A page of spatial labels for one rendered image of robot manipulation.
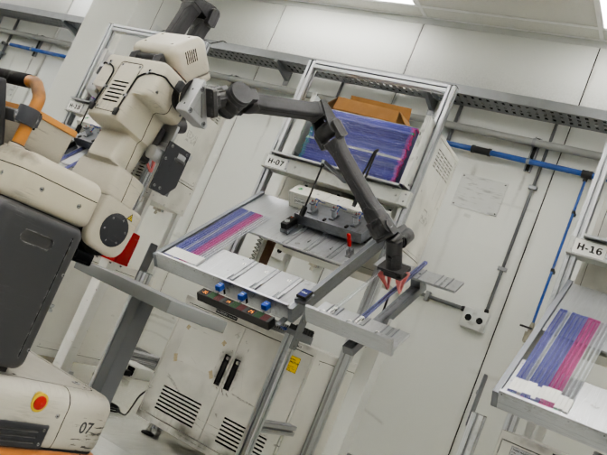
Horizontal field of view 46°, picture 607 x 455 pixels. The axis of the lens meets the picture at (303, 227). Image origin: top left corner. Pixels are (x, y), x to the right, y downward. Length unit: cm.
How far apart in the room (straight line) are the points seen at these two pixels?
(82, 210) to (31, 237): 15
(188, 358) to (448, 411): 179
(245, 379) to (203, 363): 22
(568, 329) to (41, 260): 169
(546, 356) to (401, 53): 319
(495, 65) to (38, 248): 367
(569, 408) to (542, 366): 18
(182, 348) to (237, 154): 255
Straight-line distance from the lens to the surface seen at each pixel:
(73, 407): 209
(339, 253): 294
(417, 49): 522
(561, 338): 256
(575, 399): 236
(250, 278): 279
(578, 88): 480
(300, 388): 289
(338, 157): 246
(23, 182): 183
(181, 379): 317
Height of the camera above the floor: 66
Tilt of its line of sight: 8 degrees up
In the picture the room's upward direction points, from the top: 23 degrees clockwise
